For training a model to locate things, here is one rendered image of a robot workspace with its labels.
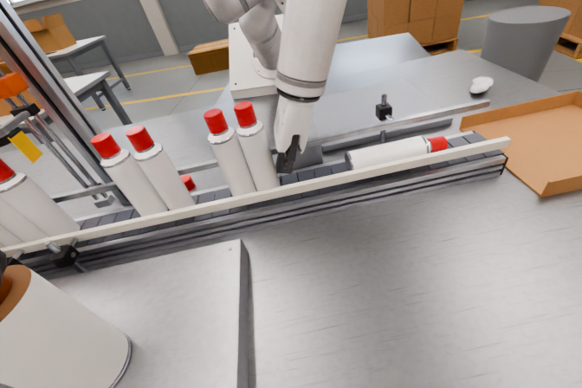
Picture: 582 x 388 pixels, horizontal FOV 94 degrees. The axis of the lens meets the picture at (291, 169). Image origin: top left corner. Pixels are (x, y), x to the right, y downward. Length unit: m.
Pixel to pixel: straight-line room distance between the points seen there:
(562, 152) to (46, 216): 1.08
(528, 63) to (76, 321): 2.66
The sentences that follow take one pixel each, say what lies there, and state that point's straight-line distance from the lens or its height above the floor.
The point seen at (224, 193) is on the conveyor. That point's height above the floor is 0.88.
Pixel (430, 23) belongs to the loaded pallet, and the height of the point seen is 0.34.
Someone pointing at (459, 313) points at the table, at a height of 0.83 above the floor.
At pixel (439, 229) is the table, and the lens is 0.59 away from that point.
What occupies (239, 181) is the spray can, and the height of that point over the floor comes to 0.94.
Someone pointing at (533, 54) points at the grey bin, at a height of 0.42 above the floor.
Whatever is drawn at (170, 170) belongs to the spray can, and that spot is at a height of 1.00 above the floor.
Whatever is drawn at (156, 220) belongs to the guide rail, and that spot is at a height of 0.91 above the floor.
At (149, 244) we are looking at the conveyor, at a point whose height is 0.85.
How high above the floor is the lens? 1.28
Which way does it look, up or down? 39 degrees down
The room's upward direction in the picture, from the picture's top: 13 degrees counter-clockwise
